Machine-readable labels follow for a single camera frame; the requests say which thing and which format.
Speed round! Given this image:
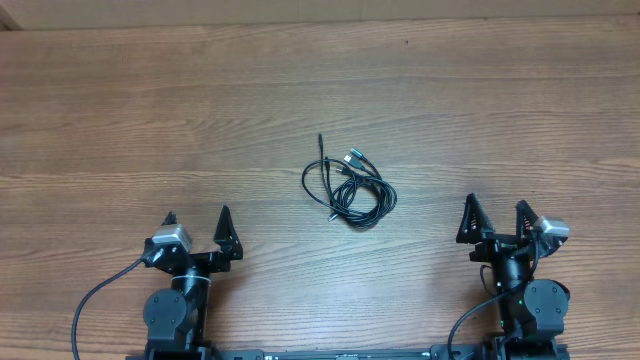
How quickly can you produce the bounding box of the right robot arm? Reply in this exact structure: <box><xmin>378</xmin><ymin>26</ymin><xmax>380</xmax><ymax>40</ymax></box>
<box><xmin>446</xmin><ymin>193</ymin><xmax>571</xmax><ymax>359</ymax></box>

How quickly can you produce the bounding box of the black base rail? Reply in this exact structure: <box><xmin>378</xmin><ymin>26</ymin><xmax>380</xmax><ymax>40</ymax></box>
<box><xmin>125</xmin><ymin>344</ymin><xmax>571</xmax><ymax>360</ymax></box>

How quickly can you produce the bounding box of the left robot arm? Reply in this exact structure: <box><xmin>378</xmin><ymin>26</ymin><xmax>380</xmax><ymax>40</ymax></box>
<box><xmin>142</xmin><ymin>206</ymin><xmax>243</xmax><ymax>359</ymax></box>

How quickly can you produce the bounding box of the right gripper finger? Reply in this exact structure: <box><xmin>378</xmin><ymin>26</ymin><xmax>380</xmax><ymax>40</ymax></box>
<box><xmin>456</xmin><ymin>193</ymin><xmax>495</xmax><ymax>244</ymax></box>
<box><xmin>516</xmin><ymin>200</ymin><xmax>538</xmax><ymax>240</ymax></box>

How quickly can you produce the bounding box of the thin black cable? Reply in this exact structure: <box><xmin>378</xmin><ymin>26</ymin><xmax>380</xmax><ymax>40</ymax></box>
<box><xmin>325</xmin><ymin>147</ymin><xmax>399</xmax><ymax>231</ymax></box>

